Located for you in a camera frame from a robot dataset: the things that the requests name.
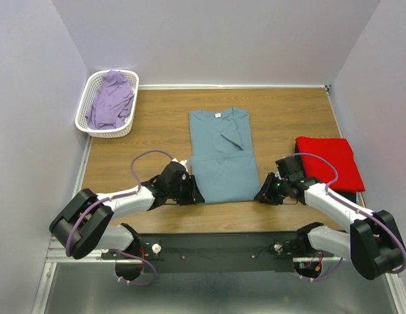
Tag folded red t shirt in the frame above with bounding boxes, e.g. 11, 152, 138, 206
295, 136, 365, 193

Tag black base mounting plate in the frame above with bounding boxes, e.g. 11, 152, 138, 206
102, 232, 330, 279

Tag folded black t shirt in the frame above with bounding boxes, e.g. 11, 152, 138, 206
337, 191, 359, 203

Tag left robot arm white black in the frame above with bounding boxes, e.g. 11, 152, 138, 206
49, 160, 205, 260

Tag purple t shirt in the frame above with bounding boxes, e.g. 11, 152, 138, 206
86, 70, 134, 130

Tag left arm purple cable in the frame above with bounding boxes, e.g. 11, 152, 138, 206
65, 149, 179, 286

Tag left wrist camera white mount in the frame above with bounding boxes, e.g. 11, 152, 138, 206
172, 158, 192, 172

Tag blue-grey t shirt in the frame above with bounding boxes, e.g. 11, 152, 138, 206
189, 107, 261, 203

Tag aluminium extrusion frame rail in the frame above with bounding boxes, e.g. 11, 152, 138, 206
31, 137, 105, 314

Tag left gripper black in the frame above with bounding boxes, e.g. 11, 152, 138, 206
168, 175, 206, 206

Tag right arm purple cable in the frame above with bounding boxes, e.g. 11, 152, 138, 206
287, 152, 406, 282

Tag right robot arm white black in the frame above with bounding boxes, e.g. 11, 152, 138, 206
254, 153, 406, 280

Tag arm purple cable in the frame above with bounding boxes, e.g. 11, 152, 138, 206
287, 152, 406, 282
65, 149, 179, 286

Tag white perforated plastic basket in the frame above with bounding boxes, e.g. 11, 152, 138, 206
75, 70, 139, 138

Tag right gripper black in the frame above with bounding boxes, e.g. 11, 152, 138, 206
253, 171, 289, 205

